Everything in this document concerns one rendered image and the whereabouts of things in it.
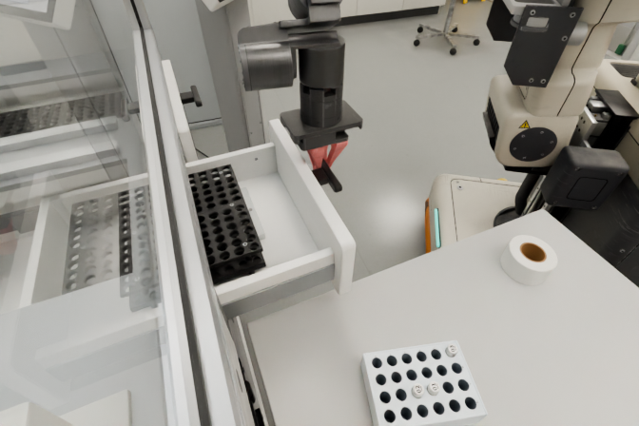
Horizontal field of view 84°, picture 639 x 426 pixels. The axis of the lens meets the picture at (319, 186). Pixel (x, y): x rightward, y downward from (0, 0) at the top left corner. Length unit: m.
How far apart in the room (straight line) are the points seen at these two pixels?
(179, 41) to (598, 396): 2.05
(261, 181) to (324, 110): 0.22
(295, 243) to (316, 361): 0.16
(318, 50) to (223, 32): 0.95
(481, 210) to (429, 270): 0.86
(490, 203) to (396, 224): 0.43
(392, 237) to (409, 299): 1.06
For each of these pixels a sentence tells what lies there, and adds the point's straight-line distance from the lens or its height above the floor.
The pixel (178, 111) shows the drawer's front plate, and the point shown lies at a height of 0.93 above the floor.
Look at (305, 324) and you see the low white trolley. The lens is 0.55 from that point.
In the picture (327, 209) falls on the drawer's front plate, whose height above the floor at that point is 0.93.
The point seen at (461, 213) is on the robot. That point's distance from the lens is 1.41.
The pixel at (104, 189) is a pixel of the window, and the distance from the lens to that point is 0.18.
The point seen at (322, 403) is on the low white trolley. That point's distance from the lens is 0.51.
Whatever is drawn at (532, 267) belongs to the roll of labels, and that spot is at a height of 0.80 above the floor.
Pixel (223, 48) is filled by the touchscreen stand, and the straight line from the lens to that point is 1.39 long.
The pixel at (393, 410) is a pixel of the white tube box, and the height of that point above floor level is 0.80.
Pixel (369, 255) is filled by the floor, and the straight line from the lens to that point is 1.55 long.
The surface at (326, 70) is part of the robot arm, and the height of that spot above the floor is 1.07.
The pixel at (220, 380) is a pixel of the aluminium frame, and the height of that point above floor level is 0.99.
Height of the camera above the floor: 1.25
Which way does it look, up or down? 43 degrees down
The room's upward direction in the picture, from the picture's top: straight up
